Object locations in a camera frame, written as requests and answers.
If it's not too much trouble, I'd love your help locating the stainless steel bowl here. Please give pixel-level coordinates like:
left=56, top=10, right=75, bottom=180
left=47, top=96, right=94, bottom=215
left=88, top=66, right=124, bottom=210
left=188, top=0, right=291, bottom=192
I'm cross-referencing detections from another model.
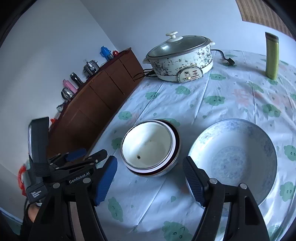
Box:
left=123, top=119, right=182, bottom=178

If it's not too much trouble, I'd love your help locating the blue patterned white bowl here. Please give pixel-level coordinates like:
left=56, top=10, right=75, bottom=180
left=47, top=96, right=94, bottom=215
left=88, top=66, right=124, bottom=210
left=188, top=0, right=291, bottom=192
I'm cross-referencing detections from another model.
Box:
left=188, top=118, right=278, bottom=204

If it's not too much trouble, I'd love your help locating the white enamel bowl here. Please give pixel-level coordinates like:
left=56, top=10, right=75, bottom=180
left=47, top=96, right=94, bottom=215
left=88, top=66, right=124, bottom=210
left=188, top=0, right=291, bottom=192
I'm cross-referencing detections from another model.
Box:
left=119, top=119, right=180, bottom=172

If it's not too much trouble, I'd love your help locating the left hand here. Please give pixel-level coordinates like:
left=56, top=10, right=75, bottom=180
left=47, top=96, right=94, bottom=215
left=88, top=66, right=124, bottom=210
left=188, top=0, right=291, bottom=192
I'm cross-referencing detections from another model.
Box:
left=27, top=204, right=40, bottom=222

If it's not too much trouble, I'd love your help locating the brown wooden sideboard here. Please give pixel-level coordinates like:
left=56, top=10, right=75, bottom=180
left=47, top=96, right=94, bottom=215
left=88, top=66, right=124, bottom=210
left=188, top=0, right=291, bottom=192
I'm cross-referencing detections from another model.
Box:
left=47, top=48, right=143, bottom=158

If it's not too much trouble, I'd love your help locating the cloud-print plastic tablecloth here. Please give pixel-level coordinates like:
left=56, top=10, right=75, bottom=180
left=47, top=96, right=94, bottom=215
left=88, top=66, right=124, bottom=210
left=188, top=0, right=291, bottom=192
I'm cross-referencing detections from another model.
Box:
left=93, top=50, right=295, bottom=240

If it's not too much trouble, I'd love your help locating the shiny steel container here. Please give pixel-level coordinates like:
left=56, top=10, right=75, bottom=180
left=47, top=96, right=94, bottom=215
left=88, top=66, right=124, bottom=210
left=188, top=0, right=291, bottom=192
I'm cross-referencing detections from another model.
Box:
left=61, top=87, right=74, bottom=101

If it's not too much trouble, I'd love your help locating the pink bottle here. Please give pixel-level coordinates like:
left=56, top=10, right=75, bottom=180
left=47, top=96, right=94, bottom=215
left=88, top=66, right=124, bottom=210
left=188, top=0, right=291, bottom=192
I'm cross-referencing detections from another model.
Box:
left=63, top=79, right=77, bottom=94

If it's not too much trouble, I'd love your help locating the black thermos flask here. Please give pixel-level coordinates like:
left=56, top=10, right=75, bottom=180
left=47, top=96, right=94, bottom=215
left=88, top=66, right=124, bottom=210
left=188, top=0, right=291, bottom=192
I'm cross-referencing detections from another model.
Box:
left=70, top=72, right=83, bottom=88

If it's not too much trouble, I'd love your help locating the steel kettle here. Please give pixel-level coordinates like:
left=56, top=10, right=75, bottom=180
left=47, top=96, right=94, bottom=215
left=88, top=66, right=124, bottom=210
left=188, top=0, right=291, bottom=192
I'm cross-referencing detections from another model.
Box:
left=83, top=60, right=100, bottom=77

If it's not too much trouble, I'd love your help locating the blue water bottle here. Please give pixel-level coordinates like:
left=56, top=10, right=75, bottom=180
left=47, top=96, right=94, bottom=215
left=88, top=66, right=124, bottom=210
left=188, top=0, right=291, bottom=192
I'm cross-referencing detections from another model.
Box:
left=100, top=46, right=113, bottom=61

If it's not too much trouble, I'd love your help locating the floral electric cooking pot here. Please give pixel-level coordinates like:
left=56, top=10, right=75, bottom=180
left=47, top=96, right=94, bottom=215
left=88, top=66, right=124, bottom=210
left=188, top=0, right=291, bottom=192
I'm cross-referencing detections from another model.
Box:
left=143, top=31, right=215, bottom=83

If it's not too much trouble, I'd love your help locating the small red object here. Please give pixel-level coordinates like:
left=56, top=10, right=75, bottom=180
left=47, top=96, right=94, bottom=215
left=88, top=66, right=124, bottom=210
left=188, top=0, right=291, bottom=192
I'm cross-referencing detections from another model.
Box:
left=112, top=50, right=119, bottom=56

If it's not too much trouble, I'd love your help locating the green thermos bottle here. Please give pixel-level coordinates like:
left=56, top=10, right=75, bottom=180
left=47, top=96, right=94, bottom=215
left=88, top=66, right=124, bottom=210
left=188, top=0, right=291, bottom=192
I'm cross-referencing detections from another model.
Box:
left=265, top=32, right=280, bottom=80

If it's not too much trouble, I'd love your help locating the bamboo window blind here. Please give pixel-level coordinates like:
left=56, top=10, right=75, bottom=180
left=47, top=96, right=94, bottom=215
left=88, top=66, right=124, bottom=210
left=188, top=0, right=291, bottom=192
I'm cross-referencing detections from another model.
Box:
left=236, top=0, right=294, bottom=39

